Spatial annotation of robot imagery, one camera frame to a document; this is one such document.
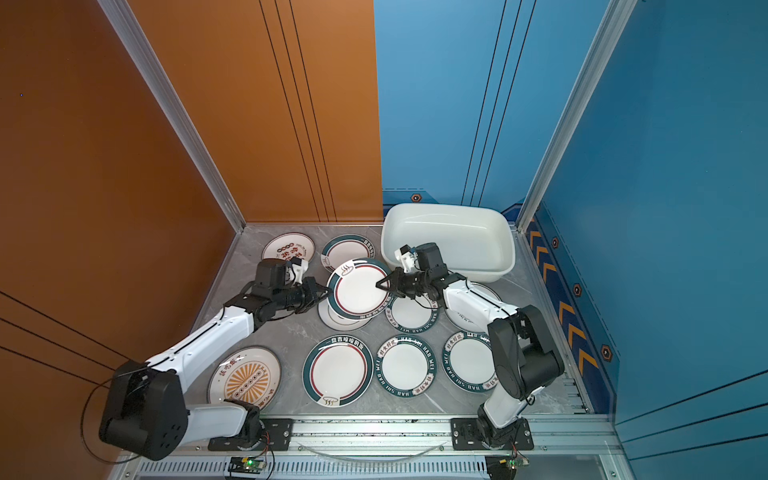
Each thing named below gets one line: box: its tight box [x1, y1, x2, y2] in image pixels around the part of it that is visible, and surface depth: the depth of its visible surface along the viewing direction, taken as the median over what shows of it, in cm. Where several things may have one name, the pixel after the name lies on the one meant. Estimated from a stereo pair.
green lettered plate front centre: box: [375, 335, 437, 398], surface depth 85 cm
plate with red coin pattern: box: [261, 232, 316, 264], surface depth 114 cm
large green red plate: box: [302, 334, 374, 408], surface depth 85 cm
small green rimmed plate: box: [320, 234, 376, 273], surface depth 114 cm
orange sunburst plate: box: [207, 346, 282, 409], surface depth 83 cm
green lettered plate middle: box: [384, 294, 440, 334], surface depth 94 cm
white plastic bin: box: [381, 203, 516, 283], surface depth 118 cm
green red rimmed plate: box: [326, 258, 393, 320], surface depth 85 cm
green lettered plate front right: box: [442, 331, 499, 393], surface depth 87 cm
